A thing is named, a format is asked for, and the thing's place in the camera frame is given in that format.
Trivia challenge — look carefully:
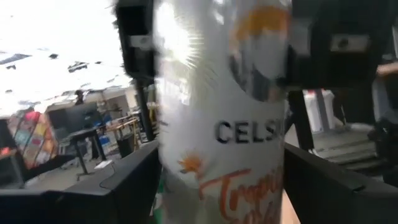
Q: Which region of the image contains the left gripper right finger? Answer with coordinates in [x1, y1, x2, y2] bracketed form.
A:
[283, 142, 398, 224]

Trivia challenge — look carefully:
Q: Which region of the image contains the black desk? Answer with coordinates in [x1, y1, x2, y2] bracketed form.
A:
[46, 101, 108, 177]

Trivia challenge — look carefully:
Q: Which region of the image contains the wooden workbench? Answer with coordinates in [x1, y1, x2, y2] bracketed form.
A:
[105, 115, 141, 151]

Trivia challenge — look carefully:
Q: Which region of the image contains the colourful patchwork quilt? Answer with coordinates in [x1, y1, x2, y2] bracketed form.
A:
[7, 110, 60, 171]

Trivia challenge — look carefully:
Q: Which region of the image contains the person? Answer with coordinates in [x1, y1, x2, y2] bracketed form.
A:
[73, 89, 85, 106]
[366, 60, 398, 187]

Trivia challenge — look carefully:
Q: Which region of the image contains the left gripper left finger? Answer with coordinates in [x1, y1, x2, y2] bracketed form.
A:
[0, 139, 163, 224]

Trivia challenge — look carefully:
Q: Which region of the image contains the tall can black lid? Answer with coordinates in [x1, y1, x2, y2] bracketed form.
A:
[152, 0, 293, 224]

